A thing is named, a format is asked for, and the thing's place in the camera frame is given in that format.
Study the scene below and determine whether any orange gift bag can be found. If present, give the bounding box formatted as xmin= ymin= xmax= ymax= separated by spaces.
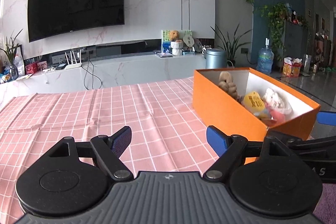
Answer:
xmin=282 ymin=57 xmax=302 ymax=77

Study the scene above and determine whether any teddy bear figure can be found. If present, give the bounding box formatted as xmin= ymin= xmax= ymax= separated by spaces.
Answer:
xmin=169 ymin=30 xmax=184 ymax=56

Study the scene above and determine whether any black power cable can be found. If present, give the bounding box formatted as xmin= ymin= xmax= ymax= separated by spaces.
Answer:
xmin=81 ymin=58 xmax=104 ymax=90

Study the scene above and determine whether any white tv console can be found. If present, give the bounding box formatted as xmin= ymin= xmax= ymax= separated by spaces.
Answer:
xmin=1 ymin=54 xmax=206 ymax=101

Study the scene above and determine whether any grey metal trash bin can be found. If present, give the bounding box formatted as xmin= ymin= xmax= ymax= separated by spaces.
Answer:
xmin=205 ymin=48 xmax=227 ymax=69

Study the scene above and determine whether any orange cardboard box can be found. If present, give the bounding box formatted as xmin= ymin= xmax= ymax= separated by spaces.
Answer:
xmin=193 ymin=68 xmax=321 ymax=141

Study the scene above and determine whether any tan knotted plush cushion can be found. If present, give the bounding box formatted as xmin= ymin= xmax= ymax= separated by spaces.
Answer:
xmin=218 ymin=71 xmax=238 ymax=101

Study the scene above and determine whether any small potted grass plant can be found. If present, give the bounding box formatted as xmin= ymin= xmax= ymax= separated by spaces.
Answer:
xmin=1 ymin=29 xmax=23 ymax=80

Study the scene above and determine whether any white wifi router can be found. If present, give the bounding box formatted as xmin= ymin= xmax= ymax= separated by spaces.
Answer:
xmin=64 ymin=50 xmax=82 ymax=70

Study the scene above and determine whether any yellow snack packet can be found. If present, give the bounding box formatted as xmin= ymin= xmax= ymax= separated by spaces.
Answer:
xmin=241 ymin=92 xmax=265 ymax=114

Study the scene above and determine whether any white cloth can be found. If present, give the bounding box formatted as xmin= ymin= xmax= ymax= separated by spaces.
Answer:
xmin=262 ymin=88 xmax=292 ymax=115

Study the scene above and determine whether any hanging green vine plant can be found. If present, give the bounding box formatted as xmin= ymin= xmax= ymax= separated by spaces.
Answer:
xmin=244 ymin=0 xmax=309 ymax=61

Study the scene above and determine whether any green potted floor plant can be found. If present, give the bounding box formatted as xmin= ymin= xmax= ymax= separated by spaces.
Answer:
xmin=211 ymin=24 xmax=252 ymax=66

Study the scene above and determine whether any blue water jug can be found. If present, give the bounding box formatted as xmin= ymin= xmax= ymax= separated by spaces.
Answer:
xmin=257 ymin=38 xmax=274 ymax=75

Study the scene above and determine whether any pink checkered tablecloth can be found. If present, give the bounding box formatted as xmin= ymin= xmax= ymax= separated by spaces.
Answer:
xmin=1 ymin=78 xmax=217 ymax=223

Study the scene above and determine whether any black wall television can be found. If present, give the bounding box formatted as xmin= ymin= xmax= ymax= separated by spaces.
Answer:
xmin=27 ymin=0 xmax=125 ymax=42

